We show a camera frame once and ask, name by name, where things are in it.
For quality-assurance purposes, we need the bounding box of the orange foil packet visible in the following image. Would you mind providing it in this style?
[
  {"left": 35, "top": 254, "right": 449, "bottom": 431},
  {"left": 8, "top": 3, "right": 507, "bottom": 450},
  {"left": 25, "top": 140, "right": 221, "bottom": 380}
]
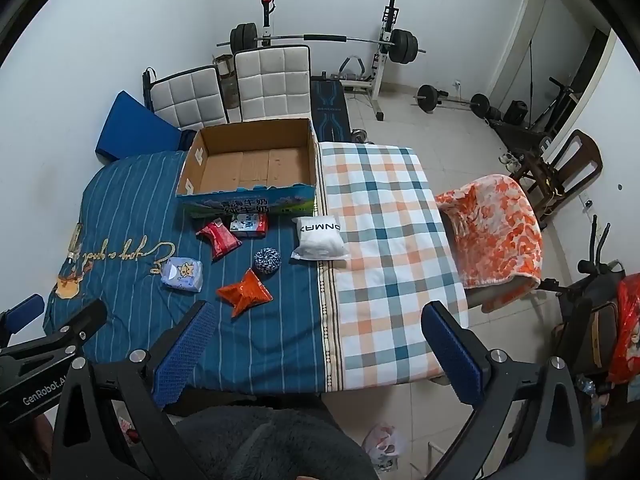
[{"left": 216, "top": 268, "right": 274, "bottom": 318}]

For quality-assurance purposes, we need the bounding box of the blue foam mat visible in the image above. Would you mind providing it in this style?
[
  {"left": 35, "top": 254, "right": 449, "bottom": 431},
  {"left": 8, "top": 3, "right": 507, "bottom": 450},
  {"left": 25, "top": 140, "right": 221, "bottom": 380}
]
[{"left": 94, "top": 91, "right": 183, "bottom": 165}]

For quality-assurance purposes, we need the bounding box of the red patterned packet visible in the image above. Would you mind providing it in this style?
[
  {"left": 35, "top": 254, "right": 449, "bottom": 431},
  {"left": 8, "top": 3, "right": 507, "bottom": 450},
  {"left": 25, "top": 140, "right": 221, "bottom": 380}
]
[{"left": 196, "top": 217, "right": 243, "bottom": 262}]

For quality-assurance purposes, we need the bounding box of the blue cartoon tissue pack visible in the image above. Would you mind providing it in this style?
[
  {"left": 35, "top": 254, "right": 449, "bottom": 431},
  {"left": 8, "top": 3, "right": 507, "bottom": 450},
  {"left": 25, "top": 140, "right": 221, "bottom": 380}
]
[{"left": 160, "top": 256, "right": 205, "bottom": 293}]

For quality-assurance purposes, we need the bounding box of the cardboard box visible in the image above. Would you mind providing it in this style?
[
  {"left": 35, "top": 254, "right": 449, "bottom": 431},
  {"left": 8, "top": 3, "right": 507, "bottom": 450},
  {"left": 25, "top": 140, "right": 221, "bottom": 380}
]
[{"left": 175, "top": 118, "right": 319, "bottom": 221}]

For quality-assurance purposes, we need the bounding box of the translucent plastic bag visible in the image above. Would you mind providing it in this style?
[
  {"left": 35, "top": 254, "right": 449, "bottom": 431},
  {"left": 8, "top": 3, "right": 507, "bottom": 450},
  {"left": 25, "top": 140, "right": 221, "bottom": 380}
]
[{"left": 361, "top": 422, "right": 408, "bottom": 471}]

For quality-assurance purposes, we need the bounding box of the white door frame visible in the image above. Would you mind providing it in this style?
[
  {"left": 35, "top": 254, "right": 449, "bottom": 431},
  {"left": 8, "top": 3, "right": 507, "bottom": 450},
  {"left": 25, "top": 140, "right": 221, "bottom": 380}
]
[{"left": 487, "top": 0, "right": 618, "bottom": 161}]

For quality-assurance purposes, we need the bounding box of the white quilted chair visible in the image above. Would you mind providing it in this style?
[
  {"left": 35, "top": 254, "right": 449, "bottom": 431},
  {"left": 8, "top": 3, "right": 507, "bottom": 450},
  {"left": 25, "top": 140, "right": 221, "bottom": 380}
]
[
  {"left": 233, "top": 44, "right": 315, "bottom": 122},
  {"left": 149, "top": 65, "right": 230, "bottom": 131}
]

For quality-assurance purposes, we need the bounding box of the plaid blanket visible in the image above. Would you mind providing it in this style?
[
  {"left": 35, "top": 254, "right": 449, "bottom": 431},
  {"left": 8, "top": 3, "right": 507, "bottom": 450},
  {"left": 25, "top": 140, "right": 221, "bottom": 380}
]
[{"left": 316, "top": 141, "right": 471, "bottom": 392}]

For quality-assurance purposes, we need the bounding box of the orange floral blanket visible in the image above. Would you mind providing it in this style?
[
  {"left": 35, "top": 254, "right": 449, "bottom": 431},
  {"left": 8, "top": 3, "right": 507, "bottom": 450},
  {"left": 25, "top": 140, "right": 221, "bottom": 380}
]
[{"left": 434, "top": 174, "right": 544, "bottom": 313}]

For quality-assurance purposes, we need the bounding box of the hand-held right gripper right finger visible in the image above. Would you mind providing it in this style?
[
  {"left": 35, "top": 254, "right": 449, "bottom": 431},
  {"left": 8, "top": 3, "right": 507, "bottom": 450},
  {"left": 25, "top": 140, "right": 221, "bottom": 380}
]
[{"left": 421, "top": 301, "right": 587, "bottom": 480}]

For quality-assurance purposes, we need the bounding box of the white quilted chair centre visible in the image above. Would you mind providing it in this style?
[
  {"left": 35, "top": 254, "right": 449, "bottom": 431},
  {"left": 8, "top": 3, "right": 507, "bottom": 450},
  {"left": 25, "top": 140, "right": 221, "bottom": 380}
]
[{"left": 233, "top": 44, "right": 315, "bottom": 122}]

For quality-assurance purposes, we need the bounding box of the small white green tissue pack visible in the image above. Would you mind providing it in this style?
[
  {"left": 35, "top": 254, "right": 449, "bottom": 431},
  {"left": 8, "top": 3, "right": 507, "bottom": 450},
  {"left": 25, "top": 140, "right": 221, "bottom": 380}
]
[{"left": 229, "top": 211, "right": 269, "bottom": 238}]

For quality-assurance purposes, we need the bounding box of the blue white rope ball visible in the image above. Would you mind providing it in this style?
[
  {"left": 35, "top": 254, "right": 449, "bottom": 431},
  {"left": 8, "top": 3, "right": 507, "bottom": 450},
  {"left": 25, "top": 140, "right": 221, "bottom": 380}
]
[{"left": 253, "top": 248, "right": 282, "bottom": 276}]

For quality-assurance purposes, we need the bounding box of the blue striped blanket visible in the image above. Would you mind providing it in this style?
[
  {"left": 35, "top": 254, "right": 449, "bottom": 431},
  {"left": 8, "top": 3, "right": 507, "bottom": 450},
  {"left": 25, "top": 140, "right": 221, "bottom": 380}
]
[{"left": 42, "top": 150, "right": 346, "bottom": 396}]

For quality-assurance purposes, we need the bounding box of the white weight bench rack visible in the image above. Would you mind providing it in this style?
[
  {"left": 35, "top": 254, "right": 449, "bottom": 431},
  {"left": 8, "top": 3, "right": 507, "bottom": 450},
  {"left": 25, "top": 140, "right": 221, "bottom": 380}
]
[{"left": 257, "top": 0, "right": 401, "bottom": 122}]

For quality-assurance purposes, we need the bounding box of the dark wooden chair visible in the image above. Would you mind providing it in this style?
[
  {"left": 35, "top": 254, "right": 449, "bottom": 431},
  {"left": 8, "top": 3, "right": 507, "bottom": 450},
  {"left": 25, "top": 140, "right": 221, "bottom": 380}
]
[{"left": 510, "top": 129, "right": 603, "bottom": 231}]

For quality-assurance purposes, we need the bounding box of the grey fleece clothing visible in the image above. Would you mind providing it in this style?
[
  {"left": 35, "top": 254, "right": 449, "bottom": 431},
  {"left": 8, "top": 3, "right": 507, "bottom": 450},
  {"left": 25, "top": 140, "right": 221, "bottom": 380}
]
[{"left": 172, "top": 395, "right": 381, "bottom": 480}]

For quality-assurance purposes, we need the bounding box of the black bench pad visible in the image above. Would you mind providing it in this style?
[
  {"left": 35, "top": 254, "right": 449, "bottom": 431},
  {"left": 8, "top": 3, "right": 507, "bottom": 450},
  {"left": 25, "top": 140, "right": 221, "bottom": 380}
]
[{"left": 310, "top": 76, "right": 351, "bottom": 143}]

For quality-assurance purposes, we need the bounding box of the white quilted chair left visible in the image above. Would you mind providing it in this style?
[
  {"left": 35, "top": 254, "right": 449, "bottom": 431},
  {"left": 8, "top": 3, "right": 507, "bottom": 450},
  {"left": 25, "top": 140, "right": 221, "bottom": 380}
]
[{"left": 149, "top": 65, "right": 230, "bottom": 131}]

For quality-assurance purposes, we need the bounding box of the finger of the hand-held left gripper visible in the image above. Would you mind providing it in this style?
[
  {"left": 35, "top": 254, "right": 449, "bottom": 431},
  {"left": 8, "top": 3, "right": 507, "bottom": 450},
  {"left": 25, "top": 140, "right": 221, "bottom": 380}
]
[
  {"left": 10, "top": 300, "right": 108, "bottom": 361},
  {"left": 0, "top": 294, "right": 46, "bottom": 341}
]

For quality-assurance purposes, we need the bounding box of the short barbell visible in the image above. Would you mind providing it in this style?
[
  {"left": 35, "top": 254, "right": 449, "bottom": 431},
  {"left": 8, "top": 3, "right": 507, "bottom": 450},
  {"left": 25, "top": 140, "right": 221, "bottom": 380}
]
[{"left": 413, "top": 84, "right": 491, "bottom": 120}]

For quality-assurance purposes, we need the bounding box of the white soft pouch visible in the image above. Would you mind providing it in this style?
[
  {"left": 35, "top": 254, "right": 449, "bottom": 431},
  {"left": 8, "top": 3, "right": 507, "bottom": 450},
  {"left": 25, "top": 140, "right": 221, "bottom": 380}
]
[{"left": 291, "top": 216, "right": 350, "bottom": 262}]

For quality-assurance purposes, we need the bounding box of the red plastic bag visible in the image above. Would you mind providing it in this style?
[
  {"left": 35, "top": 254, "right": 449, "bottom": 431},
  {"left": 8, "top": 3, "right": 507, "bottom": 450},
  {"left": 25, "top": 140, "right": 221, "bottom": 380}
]
[{"left": 607, "top": 274, "right": 640, "bottom": 386}]

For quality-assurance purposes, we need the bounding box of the barbell with black plates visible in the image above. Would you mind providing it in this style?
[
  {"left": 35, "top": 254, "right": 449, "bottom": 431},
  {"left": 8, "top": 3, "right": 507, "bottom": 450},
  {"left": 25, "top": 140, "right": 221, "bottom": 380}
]
[{"left": 230, "top": 22, "right": 427, "bottom": 65}]

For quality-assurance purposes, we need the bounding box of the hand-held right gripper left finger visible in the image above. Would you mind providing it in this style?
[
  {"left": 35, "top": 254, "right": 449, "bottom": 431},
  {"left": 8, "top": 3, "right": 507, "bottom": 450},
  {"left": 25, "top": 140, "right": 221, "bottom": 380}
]
[{"left": 50, "top": 301, "right": 219, "bottom": 480}]

